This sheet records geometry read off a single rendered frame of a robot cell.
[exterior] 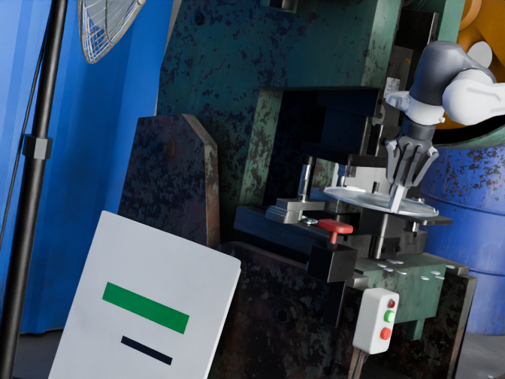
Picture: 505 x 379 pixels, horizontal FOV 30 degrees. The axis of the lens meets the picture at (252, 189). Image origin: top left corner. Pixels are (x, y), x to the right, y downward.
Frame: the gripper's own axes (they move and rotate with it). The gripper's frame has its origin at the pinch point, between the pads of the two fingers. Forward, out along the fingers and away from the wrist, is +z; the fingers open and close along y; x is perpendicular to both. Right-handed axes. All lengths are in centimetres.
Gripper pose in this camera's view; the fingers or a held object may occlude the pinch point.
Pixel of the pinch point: (396, 196)
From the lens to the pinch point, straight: 224.6
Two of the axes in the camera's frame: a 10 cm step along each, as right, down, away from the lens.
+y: 9.8, 1.6, 1.3
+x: -0.4, -4.7, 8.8
